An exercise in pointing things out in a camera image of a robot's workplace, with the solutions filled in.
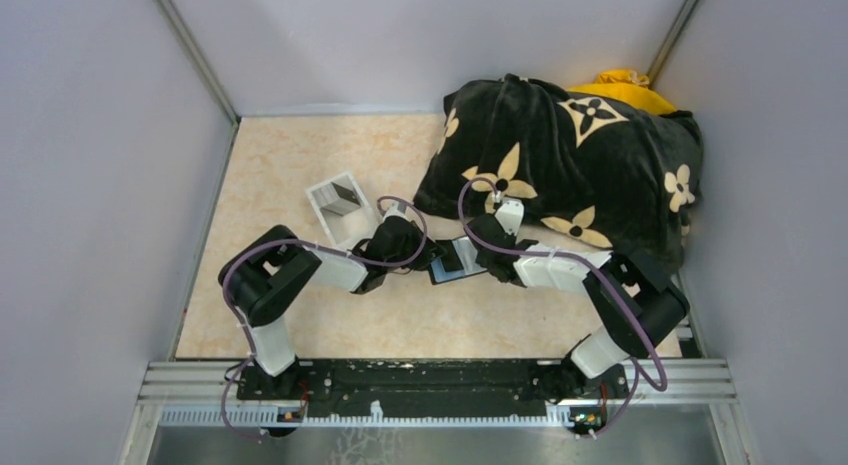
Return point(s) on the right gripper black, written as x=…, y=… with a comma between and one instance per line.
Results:
x=482, y=258

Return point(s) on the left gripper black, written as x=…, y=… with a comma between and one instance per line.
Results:
x=432, y=251

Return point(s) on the black leather card holder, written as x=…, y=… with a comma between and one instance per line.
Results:
x=457, y=261

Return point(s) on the white plastic card tray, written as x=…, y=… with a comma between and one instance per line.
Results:
x=344, y=232

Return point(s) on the black floral plush blanket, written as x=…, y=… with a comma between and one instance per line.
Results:
x=591, y=167

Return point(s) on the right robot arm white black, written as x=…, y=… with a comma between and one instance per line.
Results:
x=637, y=303

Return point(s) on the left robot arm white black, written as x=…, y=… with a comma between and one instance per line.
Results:
x=261, y=283

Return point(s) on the grey cards in tray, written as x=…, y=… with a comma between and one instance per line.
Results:
x=336, y=199

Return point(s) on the yellow cloth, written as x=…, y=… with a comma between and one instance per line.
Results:
x=627, y=86

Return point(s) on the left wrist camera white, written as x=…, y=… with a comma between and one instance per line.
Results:
x=396, y=209

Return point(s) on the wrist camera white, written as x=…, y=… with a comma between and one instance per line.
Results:
x=396, y=209
x=509, y=215

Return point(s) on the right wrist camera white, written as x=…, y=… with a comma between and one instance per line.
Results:
x=509, y=215

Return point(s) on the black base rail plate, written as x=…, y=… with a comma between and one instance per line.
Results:
x=495, y=388

